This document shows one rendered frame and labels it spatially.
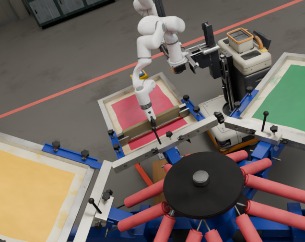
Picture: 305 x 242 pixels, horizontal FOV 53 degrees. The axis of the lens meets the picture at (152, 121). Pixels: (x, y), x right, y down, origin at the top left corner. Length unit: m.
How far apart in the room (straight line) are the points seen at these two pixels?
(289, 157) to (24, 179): 2.22
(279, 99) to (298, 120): 0.23
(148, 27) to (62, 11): 6.58
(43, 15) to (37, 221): 7.25
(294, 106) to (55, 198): 1.46
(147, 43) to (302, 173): 1.76
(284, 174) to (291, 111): 1.00
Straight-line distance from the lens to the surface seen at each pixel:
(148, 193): 1.40
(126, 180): 3.16
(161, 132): 2.01
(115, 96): 2.50
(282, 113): 1.99
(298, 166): 2.95
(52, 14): 8.46
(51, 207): 1.62
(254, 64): 2.61
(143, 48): 1.87
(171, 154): 1.73
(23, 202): 1.63
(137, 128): 1.98
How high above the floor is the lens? 2.26
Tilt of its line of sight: 38 degrees down
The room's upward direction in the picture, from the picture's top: 21 degrees counter-clockwise
